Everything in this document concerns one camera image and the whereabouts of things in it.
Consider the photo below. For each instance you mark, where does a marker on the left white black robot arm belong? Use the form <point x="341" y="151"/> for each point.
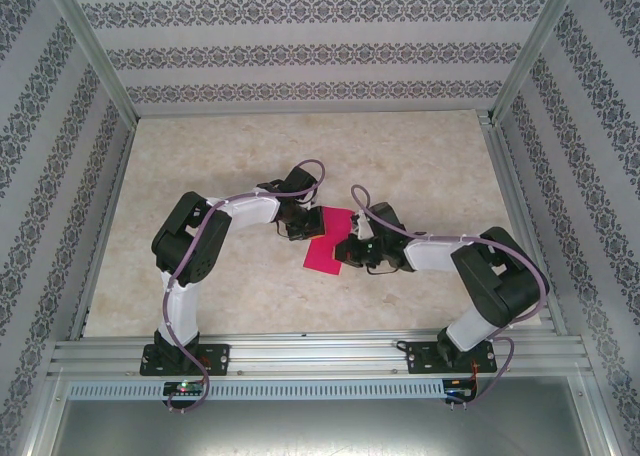
<point x="190" y="246"/>

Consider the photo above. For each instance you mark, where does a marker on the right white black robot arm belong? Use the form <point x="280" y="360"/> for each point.
<point x="500" y="281"/>

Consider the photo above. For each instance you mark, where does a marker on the grey sheet metal panel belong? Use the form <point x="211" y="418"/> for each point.
<point x="320" y="426"/>

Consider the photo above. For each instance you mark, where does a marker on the small black controller board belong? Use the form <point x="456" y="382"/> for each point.
<point x="182" y="387"/>
<point x="460" y="388"/>

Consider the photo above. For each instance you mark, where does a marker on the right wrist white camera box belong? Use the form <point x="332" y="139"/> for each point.
<point x="362" y="223"/>

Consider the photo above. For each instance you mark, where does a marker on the thin aluminium frame bar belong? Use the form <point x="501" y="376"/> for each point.
<point x="310" y="112"/>

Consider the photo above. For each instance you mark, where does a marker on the wide aluminium base rail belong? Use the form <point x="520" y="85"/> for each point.
<point x="320" y="351"/>

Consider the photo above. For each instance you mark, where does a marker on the aluminium side rail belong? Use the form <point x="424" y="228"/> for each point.
<point x="100" y="236"/>
<point x="525" y="176"/>

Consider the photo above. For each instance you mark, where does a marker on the aluminium frame post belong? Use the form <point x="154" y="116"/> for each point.
<point x="85" y="31"/>
<point x="540" y="36"/>

